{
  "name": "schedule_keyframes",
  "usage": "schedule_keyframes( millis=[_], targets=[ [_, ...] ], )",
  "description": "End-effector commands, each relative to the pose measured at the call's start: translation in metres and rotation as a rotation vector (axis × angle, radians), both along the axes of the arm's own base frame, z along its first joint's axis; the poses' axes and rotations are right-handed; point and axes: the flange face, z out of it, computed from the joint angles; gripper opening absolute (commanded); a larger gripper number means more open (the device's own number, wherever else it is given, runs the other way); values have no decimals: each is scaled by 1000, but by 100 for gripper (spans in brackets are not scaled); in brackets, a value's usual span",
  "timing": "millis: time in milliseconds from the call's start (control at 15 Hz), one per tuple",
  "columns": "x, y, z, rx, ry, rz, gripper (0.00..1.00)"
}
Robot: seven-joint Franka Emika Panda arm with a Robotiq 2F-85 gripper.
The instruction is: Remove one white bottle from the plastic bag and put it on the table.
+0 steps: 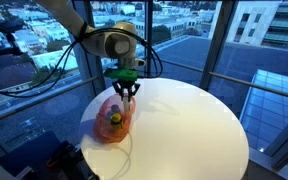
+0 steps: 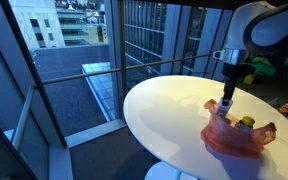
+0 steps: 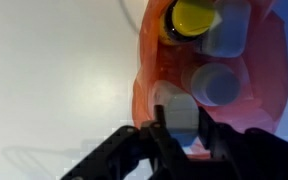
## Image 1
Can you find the dark bottle with yellow cap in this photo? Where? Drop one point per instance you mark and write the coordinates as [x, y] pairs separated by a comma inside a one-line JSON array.
[[116, 120]]

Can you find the metal window handrail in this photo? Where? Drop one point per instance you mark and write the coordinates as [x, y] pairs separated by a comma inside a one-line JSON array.
[[34, 101], [250, 85]]

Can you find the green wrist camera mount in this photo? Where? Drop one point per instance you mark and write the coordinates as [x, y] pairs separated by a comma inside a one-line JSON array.
[[120, 73]]

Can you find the dark blue equipment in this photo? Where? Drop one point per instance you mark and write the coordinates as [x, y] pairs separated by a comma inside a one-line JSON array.
[[34, 153]]

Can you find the white bottle with lavender cap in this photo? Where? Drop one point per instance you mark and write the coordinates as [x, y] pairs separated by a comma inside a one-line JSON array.
[[115, 108]]

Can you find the black camera on stand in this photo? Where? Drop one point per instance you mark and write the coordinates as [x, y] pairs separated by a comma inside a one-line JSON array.
[[8, 26]]

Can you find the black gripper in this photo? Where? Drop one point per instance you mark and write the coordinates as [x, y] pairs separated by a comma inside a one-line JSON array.
[[126, 84]]

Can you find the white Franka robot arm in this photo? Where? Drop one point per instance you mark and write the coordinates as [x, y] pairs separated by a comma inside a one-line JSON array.
[[97, 41]]

